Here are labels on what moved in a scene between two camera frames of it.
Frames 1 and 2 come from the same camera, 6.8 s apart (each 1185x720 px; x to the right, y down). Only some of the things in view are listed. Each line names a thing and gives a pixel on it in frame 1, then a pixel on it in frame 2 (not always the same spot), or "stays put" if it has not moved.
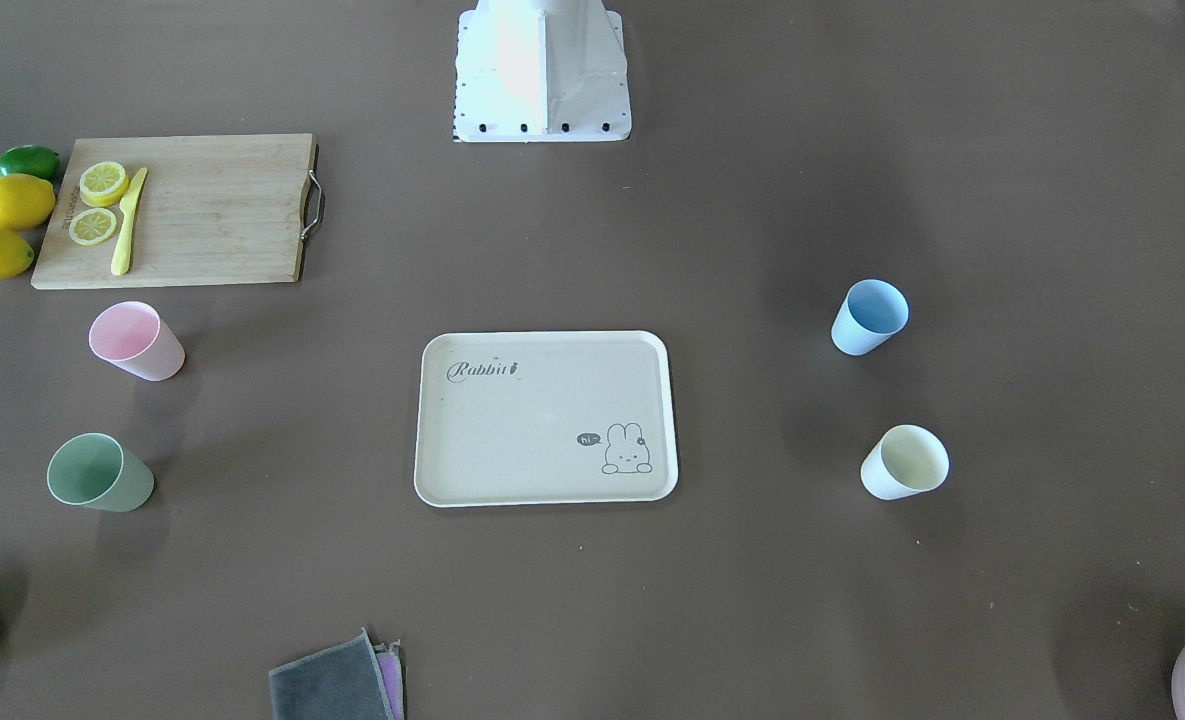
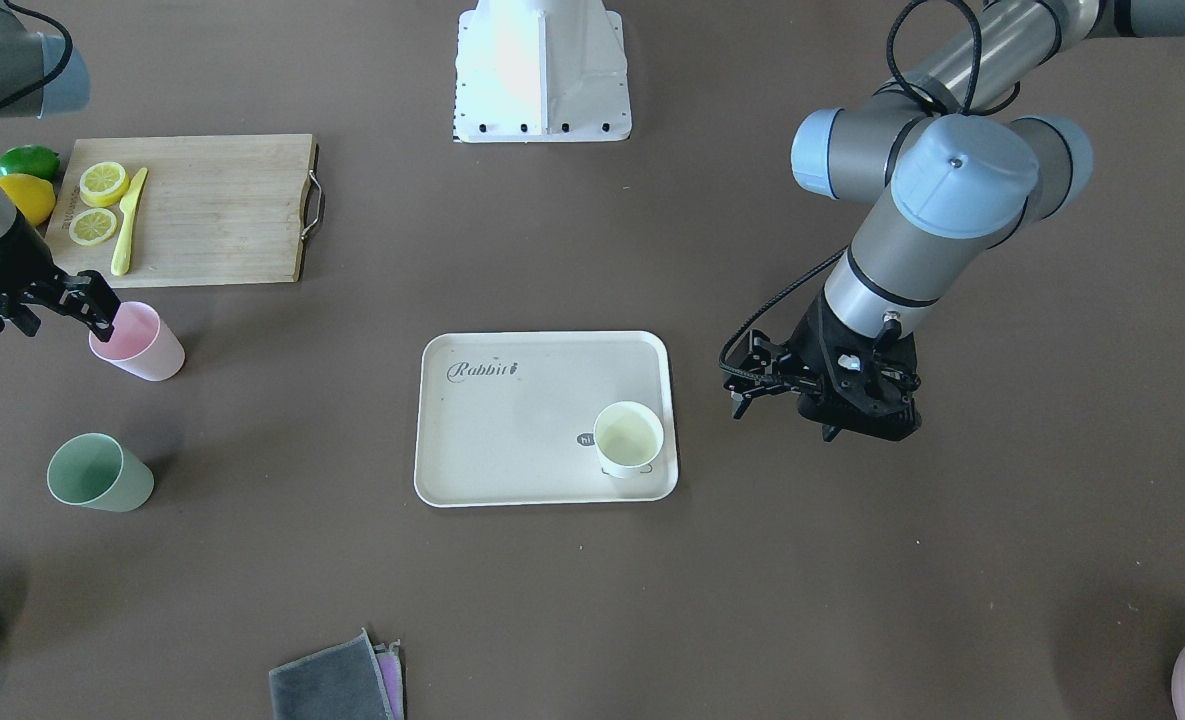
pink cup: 135,339 stays put
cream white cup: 906,460 to 627,437
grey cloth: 343,682 stays put
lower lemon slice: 92,226 stays put
